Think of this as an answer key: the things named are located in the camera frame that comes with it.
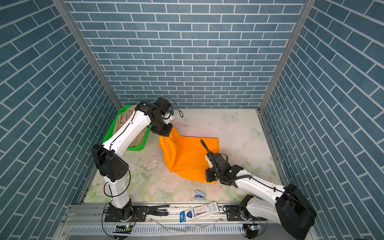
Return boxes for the orange shorts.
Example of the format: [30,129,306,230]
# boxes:
[159,128,220,183]

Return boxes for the beige shorts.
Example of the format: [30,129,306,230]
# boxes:
[112,105,147,148]

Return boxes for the green plastic basket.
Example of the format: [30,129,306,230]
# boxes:
[102,105,150,151]

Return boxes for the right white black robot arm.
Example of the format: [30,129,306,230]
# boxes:
[206,151,317,240]

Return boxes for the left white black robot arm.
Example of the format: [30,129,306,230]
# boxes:
[92,97,174,211]

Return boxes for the blue white flat box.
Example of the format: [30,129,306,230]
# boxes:
[180,202,220,223]

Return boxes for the right circuit board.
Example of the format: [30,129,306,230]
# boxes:
[244,224,263,236]

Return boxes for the circuit board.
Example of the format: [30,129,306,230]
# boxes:
[113,225,133,235]
[244,224,263,236]

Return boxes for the left circuit board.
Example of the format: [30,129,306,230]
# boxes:
[113,225,133,235]

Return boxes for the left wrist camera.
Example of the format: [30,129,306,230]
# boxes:
[164,110,174,124]

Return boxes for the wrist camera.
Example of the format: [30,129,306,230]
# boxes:
[164,110,174,124]
[205,155,214,169]

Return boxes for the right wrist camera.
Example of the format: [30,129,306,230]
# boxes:
[205,155,214,169]

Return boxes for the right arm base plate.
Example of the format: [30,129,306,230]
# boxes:
[223,205,255,222]

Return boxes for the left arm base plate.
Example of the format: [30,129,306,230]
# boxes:
[103,204,148,223]

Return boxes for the white vented cable duct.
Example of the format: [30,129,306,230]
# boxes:
[68,224,245,237]

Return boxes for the aluminium front rail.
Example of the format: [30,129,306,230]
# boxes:
[54,202,275,240]

